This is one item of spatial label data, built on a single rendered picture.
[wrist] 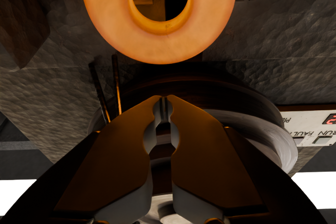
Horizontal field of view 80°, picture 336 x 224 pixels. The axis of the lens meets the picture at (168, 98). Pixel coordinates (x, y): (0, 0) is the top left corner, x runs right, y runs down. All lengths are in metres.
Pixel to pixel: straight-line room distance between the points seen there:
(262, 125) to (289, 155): 0.13
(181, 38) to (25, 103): 0.47
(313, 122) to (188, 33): 0.50
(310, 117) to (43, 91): 0.67
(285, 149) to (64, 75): 0.48
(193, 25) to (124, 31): 0.08
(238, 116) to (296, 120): 0.33
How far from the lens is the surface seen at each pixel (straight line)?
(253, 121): 0.35
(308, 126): 0.69
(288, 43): 0.39
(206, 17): 0.24
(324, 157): 9.38
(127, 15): 0.24
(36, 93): 0.58
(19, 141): 6.52
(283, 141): 0.43
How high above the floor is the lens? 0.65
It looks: 47 degrees up
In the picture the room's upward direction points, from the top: 176 degrees clockwise
